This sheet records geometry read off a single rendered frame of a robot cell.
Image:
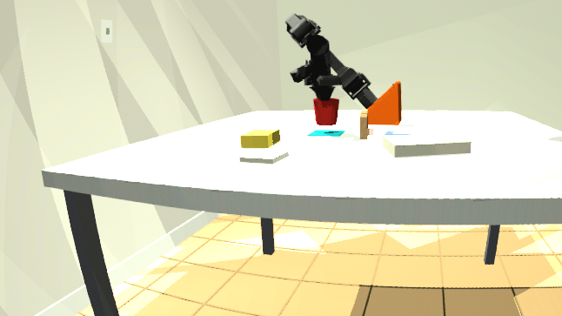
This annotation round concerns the yellow rectangular block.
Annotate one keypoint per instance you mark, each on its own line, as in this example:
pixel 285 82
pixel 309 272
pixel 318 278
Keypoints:
pixel 263 138

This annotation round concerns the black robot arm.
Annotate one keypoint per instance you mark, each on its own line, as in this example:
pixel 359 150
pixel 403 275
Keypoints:
pixel 303 32

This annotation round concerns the red cup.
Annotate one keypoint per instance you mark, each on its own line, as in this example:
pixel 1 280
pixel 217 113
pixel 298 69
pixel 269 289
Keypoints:
pixel 326 112

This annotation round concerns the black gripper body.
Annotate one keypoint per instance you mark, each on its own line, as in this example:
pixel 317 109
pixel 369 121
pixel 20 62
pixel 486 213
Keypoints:
pixel 324 77

